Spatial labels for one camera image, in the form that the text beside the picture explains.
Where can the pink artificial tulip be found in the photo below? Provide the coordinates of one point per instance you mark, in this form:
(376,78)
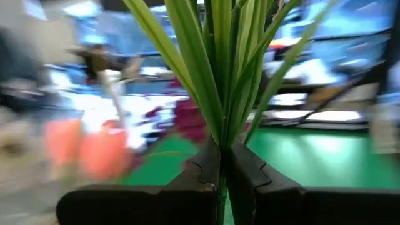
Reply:
(103,153)
(62,140)

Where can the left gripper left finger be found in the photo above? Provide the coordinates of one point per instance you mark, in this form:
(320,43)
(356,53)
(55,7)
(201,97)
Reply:
(140,206)

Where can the white artificial flower sprig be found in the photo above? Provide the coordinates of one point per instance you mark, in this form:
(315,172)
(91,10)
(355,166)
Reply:
(107,78)
(218,78)

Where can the purple artificial flower bunch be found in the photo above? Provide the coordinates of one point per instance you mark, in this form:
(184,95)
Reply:
(189,118)

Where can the green table mat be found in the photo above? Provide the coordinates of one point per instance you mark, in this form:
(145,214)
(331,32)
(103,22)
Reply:
(312,156)

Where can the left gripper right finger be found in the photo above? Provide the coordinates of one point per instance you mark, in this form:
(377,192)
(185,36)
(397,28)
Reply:
(312,206)

